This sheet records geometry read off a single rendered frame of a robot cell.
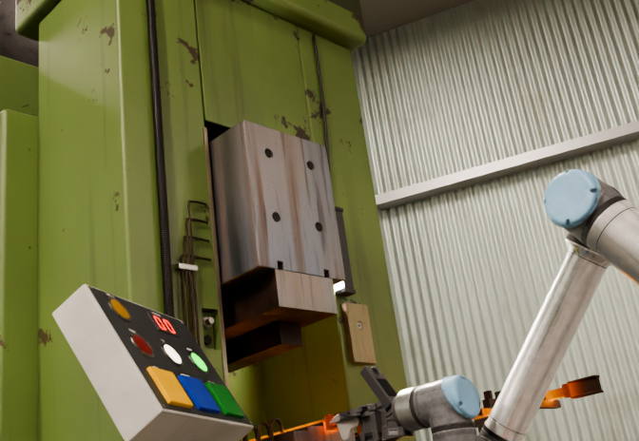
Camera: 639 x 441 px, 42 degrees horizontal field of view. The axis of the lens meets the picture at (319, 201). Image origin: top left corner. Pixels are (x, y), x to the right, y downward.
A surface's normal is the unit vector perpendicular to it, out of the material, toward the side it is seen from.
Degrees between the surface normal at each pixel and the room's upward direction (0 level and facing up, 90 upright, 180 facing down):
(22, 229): 90
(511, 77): 90
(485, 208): 90
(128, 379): 90
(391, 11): 180
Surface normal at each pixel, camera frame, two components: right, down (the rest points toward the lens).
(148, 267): 0.69, -0.36
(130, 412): -0.36, -0.32
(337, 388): -0.71, -0.18
